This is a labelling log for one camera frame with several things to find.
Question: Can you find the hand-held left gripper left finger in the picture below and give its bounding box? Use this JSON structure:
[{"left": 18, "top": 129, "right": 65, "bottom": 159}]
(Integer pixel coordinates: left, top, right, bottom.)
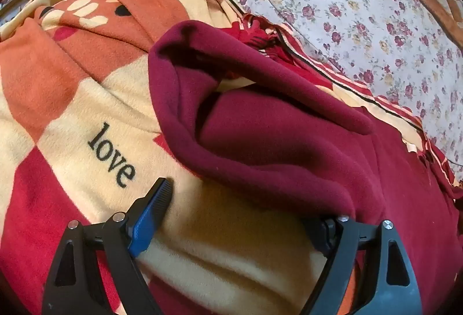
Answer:
[{"left": 41, "top": 177, "right": 174, "bottom": 315}]

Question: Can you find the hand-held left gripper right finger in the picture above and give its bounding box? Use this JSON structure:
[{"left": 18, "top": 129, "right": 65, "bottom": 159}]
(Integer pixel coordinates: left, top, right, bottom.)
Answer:
[{"left": 300, "top": 214, "right": 424, "bottom": 315}]

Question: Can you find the maroon fleece garment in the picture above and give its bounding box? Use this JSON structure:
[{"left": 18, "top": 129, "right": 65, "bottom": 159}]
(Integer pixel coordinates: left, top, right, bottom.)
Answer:
[{"left": 148, "top": 20, "right": 463, "bottom": 315}]

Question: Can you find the red cream orange printed blanket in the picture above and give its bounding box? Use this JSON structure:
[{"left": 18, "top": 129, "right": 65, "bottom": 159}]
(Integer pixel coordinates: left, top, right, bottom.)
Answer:
[{"left": 0, "top": 0, "right": 463, "bottom": 315}]

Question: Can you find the floral bed quilt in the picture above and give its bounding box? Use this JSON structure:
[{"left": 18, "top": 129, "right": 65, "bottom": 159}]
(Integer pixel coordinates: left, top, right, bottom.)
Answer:
[{"left": 36, "top": 0, "right": 463, "bottom": 185}]

